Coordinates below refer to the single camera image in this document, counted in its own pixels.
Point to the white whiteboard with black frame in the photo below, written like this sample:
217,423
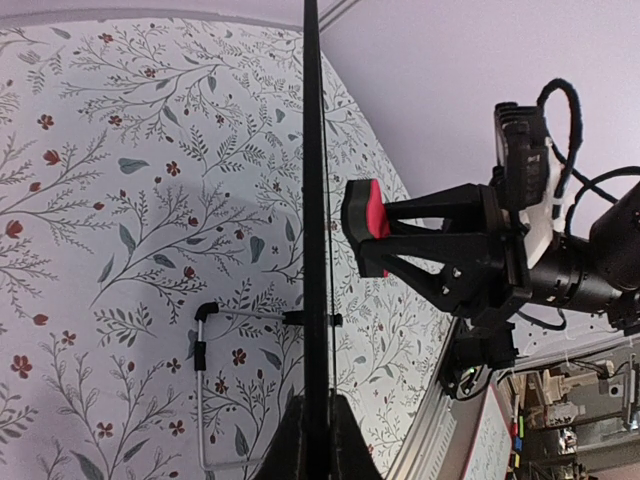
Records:
317,423

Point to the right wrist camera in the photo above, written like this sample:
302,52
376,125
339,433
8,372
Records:
523,176

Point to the black whiteboard stand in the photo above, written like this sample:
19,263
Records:
246,364

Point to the floral patterned table mat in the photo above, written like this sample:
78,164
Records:
147,167

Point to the front aluminium rail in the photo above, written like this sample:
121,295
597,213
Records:
440,439

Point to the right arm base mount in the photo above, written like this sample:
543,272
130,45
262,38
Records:
472,356

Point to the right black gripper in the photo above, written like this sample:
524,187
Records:
474,266

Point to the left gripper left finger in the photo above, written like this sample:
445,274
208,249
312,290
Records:
284,459

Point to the red whiteboard eraser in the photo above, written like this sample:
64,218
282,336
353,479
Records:
364,218

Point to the cluttered background shelves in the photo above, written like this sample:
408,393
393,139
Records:
577,418

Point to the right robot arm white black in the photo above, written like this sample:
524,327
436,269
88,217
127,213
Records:
598,274

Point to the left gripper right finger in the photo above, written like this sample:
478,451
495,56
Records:
350,457

